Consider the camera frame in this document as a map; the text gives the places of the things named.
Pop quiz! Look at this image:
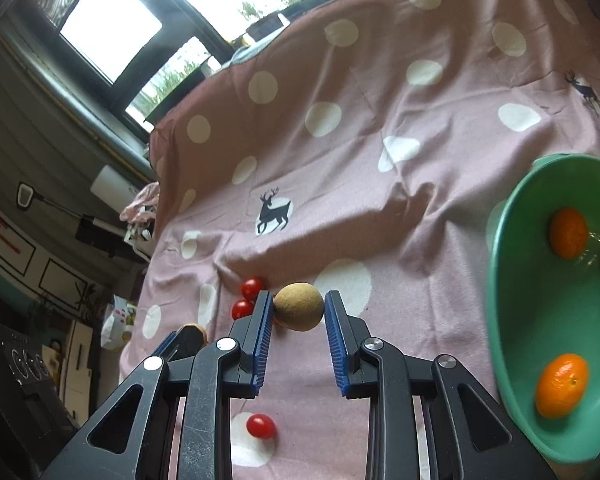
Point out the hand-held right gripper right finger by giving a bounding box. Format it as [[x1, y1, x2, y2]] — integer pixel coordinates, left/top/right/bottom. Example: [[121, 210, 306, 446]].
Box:
[[324, 290, 558, 480]]

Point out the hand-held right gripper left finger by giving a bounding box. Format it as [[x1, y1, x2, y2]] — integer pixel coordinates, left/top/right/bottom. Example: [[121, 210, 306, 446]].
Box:
[[40, 290, 275, 480]]

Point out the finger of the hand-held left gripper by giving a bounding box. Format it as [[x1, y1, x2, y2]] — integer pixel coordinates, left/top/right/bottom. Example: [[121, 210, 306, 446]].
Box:
[[154, 329, 209, 362]]

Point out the brown longan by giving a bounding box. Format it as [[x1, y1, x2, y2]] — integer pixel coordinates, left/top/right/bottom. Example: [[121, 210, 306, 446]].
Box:
[[273, 282, 325, 332], [176, 323, 208, 347]]

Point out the green bowl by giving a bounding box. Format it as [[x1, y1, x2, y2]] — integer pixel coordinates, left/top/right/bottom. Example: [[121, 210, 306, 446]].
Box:
[[486, 154, 600, 465]]

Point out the small orange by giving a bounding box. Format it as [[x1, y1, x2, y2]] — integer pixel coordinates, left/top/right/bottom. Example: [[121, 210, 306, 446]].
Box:
[[535, 353, 591, 419]]

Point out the large orange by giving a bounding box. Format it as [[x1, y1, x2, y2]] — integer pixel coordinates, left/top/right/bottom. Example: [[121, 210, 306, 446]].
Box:
[[549, 208, 590, 260]]

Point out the white cabinet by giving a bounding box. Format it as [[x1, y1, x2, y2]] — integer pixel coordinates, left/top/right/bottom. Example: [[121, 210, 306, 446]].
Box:
[[60, 320, 101, 422]]

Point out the white yellow snack bag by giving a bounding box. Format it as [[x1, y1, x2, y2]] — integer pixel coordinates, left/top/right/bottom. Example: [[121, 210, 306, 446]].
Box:
[[100, 296, 137, 352]]

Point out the black desk lamp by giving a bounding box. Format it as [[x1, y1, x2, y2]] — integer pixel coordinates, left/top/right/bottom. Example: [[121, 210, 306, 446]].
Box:
[[17, 182, 146, 261]]

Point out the pink floral cloth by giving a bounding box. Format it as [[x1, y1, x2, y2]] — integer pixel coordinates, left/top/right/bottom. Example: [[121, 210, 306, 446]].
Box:
[[119, 182, 161, 223]]

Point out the pink polka dot blanket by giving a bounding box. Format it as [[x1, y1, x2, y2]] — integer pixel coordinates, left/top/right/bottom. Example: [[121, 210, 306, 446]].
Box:
[[120, 0, 600, 480]]

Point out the white cylinder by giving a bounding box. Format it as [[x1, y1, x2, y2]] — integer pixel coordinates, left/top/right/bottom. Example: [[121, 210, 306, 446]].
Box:
[[90, 165, 142, 212]]

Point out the red wall poster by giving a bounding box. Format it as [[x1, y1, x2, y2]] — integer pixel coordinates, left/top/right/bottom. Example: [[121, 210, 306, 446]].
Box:
[[0, 205, 36, 277]]

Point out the black window frame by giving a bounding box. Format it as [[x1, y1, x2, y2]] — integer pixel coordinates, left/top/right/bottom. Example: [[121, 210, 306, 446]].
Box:
[[10, 0, 431, 133]]

